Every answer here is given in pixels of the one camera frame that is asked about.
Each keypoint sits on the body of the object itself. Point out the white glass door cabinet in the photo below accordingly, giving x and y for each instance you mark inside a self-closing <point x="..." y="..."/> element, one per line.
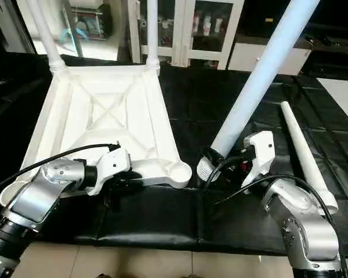
<point x="182" y="29"/>

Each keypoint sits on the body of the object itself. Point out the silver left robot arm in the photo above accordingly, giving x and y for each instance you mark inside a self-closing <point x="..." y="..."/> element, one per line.
<point x="40" y="197"/>

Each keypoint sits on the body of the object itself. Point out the white flat panel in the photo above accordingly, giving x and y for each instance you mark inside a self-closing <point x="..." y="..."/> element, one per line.
<point x="345" y="98"/>

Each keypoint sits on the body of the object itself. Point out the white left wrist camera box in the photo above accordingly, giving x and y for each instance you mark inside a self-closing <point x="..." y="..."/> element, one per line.
<point x="110" y="165"/>

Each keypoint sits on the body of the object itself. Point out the black work mat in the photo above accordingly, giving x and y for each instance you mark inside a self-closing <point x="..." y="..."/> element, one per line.
<point x="220" y="104"/>

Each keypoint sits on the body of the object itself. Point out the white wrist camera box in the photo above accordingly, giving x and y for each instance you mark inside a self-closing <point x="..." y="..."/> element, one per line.
<point x="261" y="153"/>
<point x="110" y="165"/>

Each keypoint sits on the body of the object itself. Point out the storage rack with items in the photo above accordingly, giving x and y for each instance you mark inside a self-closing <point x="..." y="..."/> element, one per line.
<point x="90" y="20"/>

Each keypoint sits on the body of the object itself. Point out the white plastic table top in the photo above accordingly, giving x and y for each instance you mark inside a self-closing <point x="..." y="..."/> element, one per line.
<point x="104" y="110"/>

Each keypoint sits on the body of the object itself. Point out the white drawer unit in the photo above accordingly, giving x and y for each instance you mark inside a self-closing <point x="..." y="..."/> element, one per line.
<point x="249" y="58"/>

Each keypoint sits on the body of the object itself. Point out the white plastic table leg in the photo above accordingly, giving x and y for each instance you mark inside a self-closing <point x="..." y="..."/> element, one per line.
<point x="301" y="150"/>
<point x="43" y="32"/>
<point x="152" y="29"/>
<point x="261" y="75"/>

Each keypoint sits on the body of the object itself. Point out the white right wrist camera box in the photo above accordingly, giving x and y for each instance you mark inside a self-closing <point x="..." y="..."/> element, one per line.
<point x="261" y="153"/>

